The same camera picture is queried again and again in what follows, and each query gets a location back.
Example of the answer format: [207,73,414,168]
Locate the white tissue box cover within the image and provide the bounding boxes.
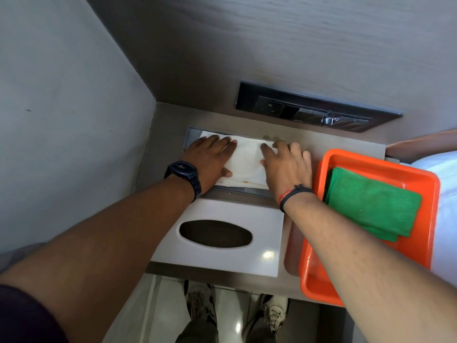
[149,198,285,278]

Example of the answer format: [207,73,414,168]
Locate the brown padded headboard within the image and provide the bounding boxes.
[385,129,457,165]

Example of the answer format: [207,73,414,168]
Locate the person's right hand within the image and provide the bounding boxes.
[259,140,315,208]

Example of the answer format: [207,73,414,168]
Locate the person's left forearm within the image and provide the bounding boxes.
[0,174,195,343]

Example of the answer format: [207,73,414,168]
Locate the orange plastic tray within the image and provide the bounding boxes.
[299,149,441,308]

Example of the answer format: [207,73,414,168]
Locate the purple shirt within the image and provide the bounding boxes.
[0,283,69,343]

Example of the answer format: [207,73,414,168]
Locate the dark grey trousers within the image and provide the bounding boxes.
[175,314,279,343]

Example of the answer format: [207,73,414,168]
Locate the person's left shoe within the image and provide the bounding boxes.
[184,281,218,325]

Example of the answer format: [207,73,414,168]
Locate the black wall socket panel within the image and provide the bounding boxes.
[235,80,403,134]

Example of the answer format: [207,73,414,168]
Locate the green cleaning cloth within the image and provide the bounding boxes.
[323,167,423,243]

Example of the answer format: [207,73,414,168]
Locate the large white pillow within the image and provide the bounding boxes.
[410,150,457,279]

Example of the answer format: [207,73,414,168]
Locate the person's left hand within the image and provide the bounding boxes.
[181,134,238,195]

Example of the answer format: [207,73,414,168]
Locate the person's right shoe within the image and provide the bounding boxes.
[249,294,289,336]

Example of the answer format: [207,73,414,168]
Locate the stack of white tissues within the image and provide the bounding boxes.
[199,130,279,191]

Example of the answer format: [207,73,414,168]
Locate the black red wrist bracelet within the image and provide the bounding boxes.
[278,184,316,214]

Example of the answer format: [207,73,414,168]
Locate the person's right forearm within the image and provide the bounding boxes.
[284,191,457,343]

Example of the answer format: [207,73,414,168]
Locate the grey curtain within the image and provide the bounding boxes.
[0,242,47,274]

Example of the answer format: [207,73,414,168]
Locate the person's shoe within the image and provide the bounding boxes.
[249,294,289,336]
[184,281,218,325]

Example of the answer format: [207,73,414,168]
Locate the dark wristwatch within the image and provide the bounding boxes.
[164,160,203,204]

